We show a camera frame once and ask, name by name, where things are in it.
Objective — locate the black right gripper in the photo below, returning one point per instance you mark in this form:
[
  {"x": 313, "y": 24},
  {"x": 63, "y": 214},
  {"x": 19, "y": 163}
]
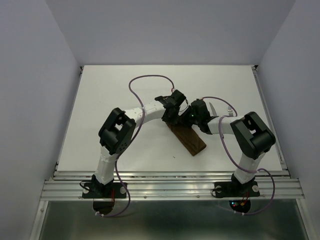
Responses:
[{"x": 182, "y": 117}]

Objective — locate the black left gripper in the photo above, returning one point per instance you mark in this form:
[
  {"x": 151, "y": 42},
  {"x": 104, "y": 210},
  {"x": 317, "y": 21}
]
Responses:
[{"x": 173, "y": 120}]

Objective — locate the brown cloth napkin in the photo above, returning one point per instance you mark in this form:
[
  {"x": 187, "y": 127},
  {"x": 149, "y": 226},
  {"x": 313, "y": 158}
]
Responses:
[{"x": 188, "y": 137}]

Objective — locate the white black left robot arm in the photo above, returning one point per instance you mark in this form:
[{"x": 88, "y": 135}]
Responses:
[{"x": 116, "y": 135}]

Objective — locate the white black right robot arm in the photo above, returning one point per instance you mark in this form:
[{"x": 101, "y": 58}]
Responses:
[{"x": 253, "y": 136}]

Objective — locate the silver knife dark handle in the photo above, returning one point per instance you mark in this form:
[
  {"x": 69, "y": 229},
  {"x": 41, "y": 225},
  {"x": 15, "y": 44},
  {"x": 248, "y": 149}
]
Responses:
[{"x": 214, "y": 113}]

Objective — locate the silver fork dark handle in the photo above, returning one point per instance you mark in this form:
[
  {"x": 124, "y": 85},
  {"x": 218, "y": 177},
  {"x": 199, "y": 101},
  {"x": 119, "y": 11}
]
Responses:
[{"x": 231, "y": 111}]

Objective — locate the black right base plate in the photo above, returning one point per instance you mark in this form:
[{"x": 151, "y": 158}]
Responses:
[{"x": 228, "y": 189}]

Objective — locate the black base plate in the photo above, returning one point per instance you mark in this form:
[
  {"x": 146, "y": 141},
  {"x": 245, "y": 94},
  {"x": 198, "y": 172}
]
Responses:
[
  {"x": 114, "y": 190},
  {"x": 228, "y": 189}
]

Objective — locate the aluminium rail frame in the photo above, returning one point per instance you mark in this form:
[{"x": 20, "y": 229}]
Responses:
[{"x": 170, "y": 190}]

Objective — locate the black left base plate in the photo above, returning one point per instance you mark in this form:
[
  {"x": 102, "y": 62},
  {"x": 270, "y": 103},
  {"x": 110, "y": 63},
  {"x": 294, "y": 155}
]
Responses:
[{"x": 114, "y": 190}]

